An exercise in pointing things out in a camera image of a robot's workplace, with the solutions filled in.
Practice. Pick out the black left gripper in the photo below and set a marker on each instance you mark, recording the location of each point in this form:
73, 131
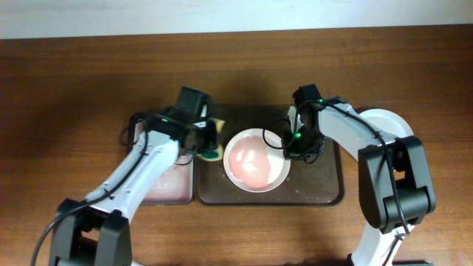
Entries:
212, 129

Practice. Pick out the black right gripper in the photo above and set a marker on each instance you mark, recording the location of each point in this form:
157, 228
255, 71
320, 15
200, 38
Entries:
290, 152

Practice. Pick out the green and yellow sponge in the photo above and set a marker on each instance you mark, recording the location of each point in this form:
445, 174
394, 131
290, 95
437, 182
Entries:
215, 154

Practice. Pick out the white plate with red stain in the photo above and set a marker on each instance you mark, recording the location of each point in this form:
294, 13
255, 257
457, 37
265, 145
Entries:
253, 162

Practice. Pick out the pale green plate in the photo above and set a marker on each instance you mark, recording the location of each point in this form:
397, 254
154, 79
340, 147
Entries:
388, 121

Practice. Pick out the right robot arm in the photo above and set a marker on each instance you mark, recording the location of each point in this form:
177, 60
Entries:
395, 185

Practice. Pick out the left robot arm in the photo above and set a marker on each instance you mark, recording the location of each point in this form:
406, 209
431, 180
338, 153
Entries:
96, 230

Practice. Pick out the large dark brown tray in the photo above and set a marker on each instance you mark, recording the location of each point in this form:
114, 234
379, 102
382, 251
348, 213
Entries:
319, 184

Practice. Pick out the small pink rinse tray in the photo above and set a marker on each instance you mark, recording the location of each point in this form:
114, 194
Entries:
175, 185

